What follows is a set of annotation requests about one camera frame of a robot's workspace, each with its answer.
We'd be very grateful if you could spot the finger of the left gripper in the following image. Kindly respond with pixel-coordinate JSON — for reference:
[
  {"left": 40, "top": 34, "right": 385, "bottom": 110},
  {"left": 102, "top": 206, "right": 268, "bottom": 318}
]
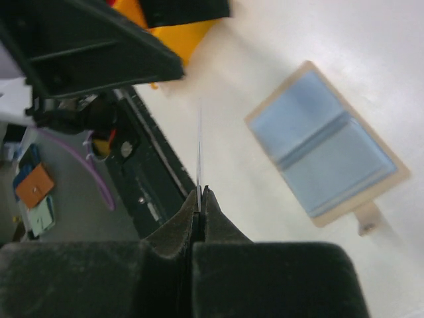
[{"left": 1, "top": 1, "right": 184, "bottom": 98}]

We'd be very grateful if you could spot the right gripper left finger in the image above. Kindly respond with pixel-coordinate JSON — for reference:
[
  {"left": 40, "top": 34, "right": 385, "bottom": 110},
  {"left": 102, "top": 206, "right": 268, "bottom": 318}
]
[{"left": 1, "top": 193, "right": 197, "bottom": 317}]

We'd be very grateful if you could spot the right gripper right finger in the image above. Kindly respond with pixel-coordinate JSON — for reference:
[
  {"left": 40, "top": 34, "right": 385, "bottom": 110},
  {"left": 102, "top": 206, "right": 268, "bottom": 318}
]
[{"left": 191, "top": 189, "right": 369, "bottom": 317}]

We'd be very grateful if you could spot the silver credit card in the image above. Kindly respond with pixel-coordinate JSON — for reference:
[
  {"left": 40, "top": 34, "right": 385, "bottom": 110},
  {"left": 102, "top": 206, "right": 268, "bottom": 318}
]
[{"left": 196, "top": 99, "right": 202, "bottom": 212}]

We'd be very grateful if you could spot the beige card holder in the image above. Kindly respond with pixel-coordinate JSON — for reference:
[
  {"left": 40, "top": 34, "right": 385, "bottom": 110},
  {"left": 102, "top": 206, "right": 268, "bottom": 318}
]
[{"left": 245, "top": 61, "right": 411, "bottom": 236}]

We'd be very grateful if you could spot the orange leather card holder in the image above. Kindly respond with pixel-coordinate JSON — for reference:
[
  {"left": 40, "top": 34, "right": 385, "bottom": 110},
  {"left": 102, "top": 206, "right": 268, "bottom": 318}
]
[{"left": 16, "top": 163, "right": 55, "bottom": 209}]

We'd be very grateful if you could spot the yellow plastic bin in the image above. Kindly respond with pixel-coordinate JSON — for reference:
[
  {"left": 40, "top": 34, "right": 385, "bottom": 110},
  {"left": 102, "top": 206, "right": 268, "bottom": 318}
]
[{"left": 112, "top": 0, "right": 216, "bottom": 91}]

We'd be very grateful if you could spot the mint green wallet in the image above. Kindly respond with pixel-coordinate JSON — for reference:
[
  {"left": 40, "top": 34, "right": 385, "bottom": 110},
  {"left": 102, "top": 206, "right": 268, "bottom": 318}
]
[{"left": 27, "top": 195, "right": 55, "bottom": 237}]

